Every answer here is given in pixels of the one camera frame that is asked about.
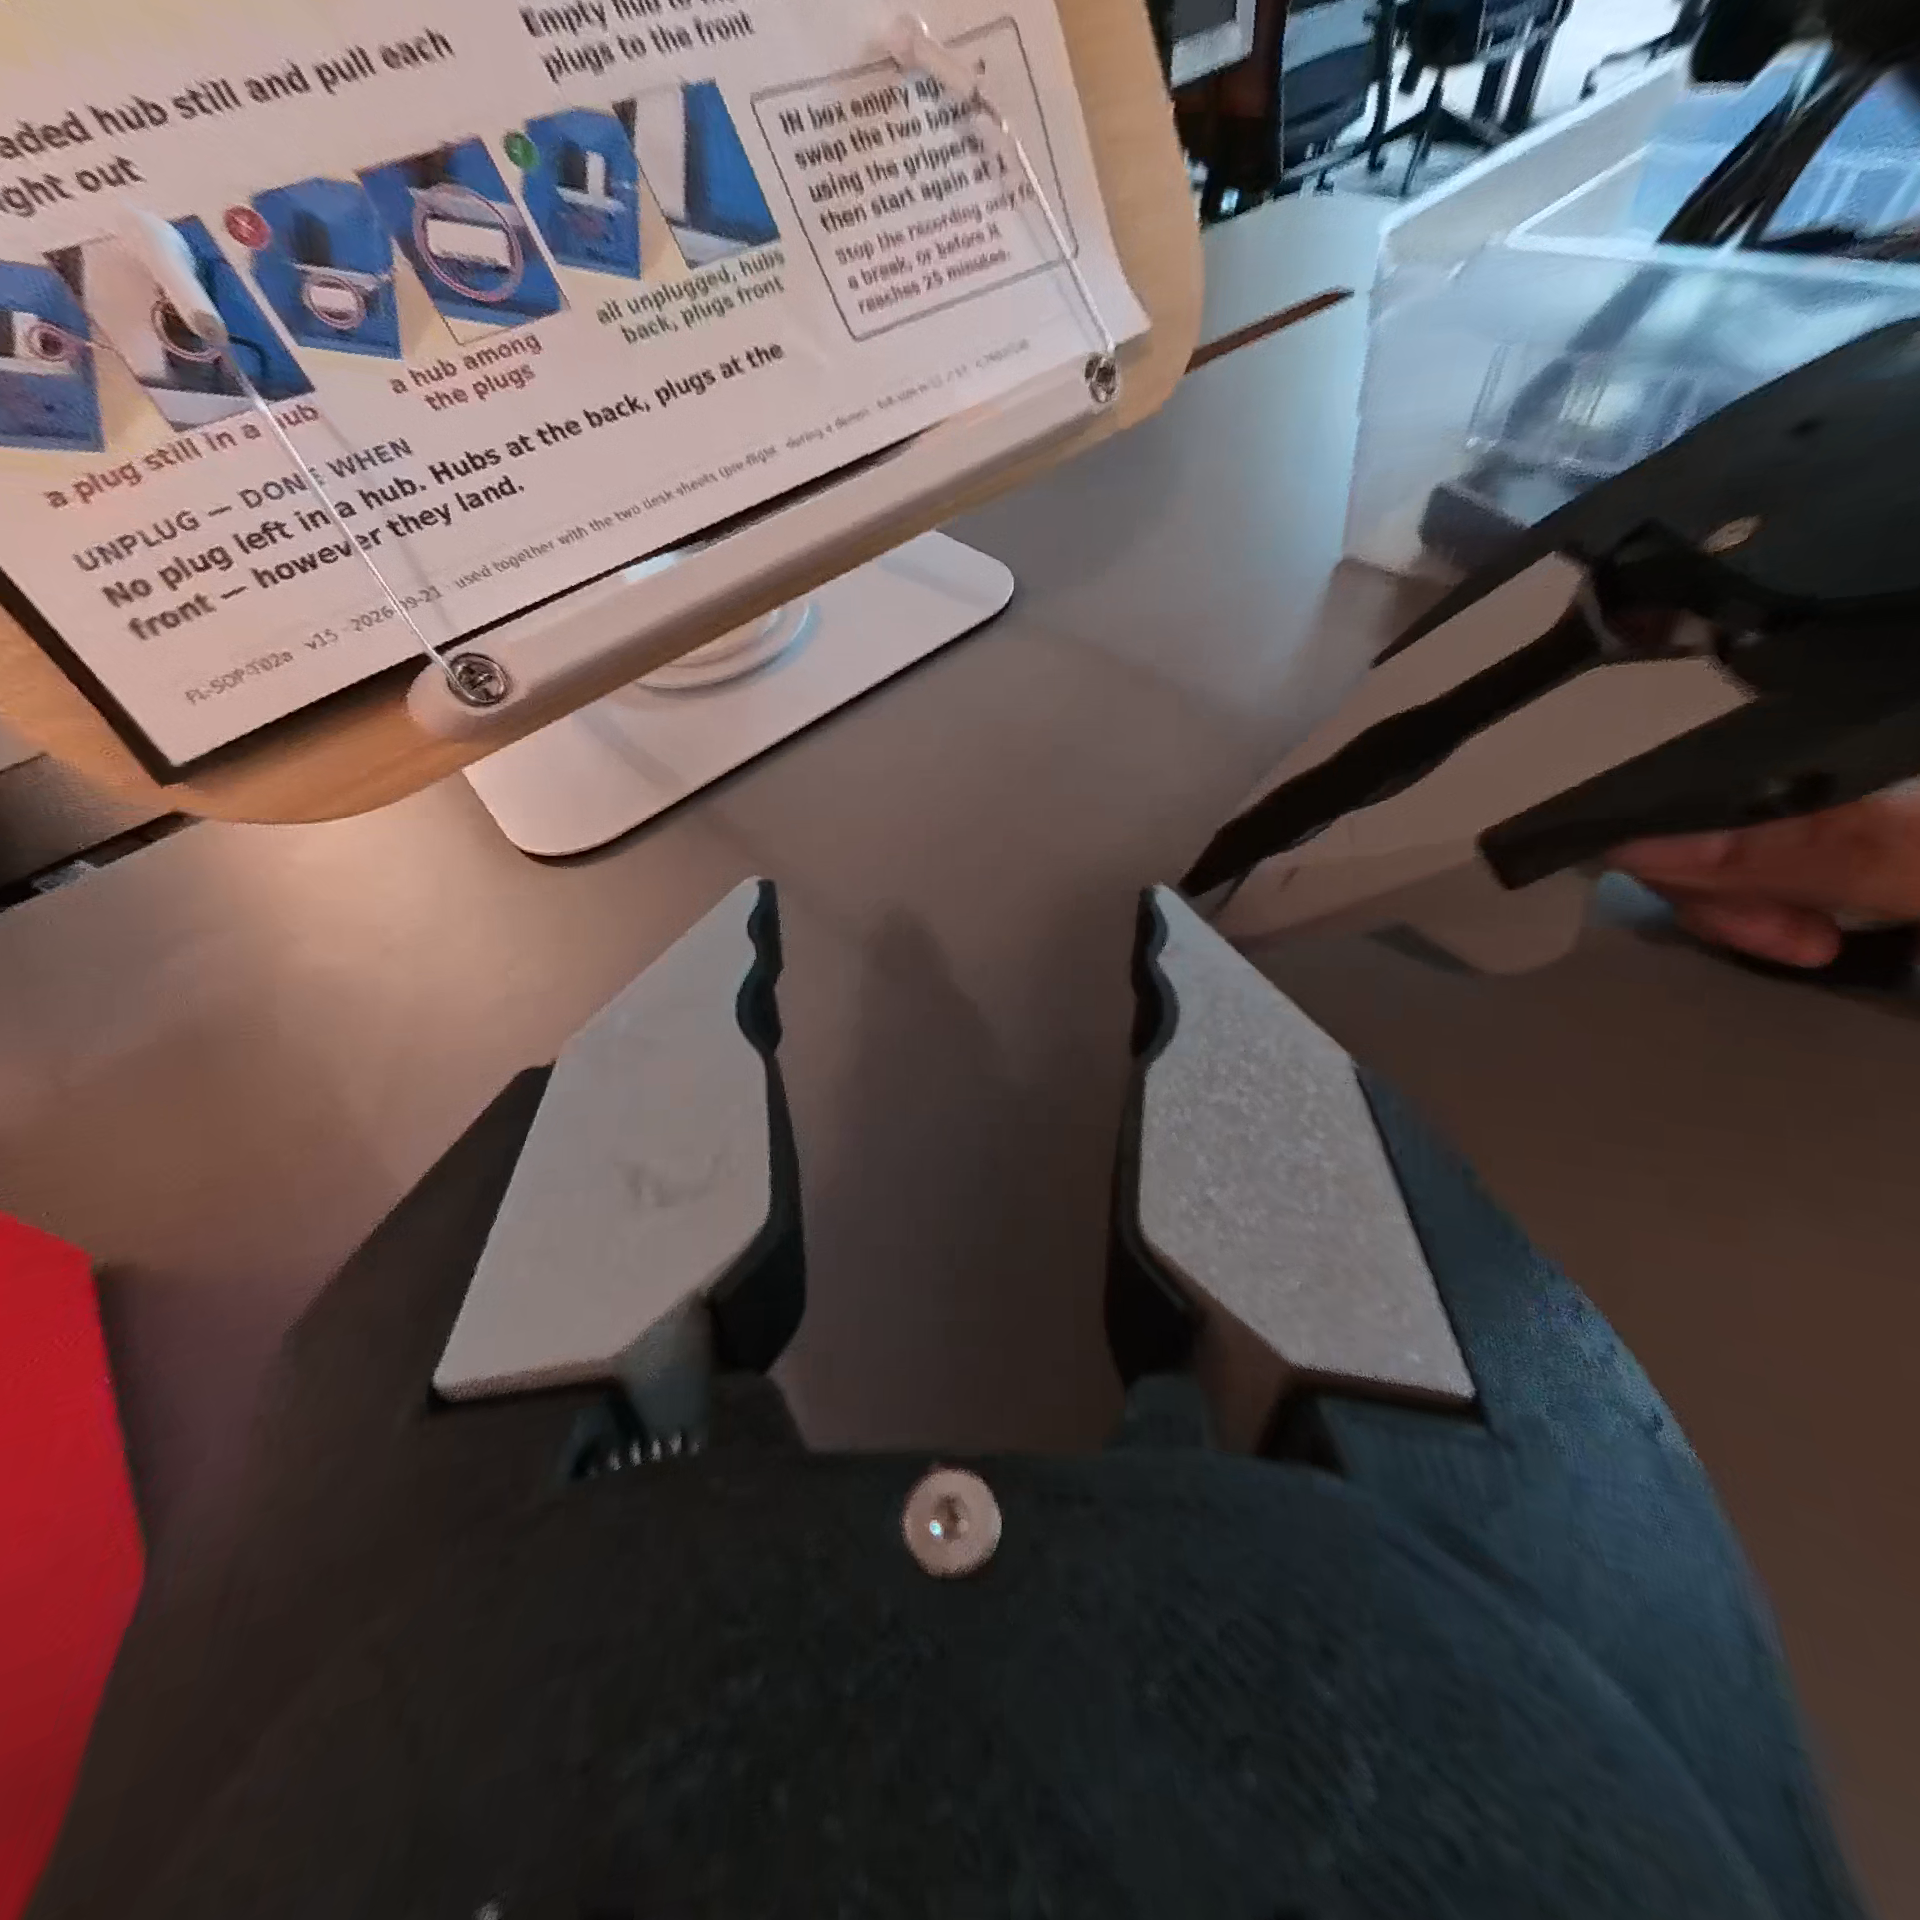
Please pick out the clear plastic bin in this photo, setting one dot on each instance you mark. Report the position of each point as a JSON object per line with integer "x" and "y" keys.
{"x": 1499, "y": 301}

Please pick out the red plastic bin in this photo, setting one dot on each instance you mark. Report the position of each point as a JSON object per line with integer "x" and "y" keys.
{"x": 59, "y": 1501}

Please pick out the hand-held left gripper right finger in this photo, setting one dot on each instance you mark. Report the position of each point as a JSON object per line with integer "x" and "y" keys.
{"x": 1276, "y": 1201}

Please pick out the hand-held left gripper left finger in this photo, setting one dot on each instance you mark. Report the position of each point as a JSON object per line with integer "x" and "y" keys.
{"x": 628, "y": 1186}

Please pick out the printed instruction sheet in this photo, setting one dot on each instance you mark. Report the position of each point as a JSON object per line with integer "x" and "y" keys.
{"x": 599, "y": 451}

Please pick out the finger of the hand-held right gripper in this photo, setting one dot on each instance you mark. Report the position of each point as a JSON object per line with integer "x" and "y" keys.
{"x": 1469, "y": 646}
{"x": 1469, "y": 855}

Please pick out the person's right hand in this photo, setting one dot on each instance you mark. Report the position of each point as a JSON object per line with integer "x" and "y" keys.
{"x": 1786, "y": 886}

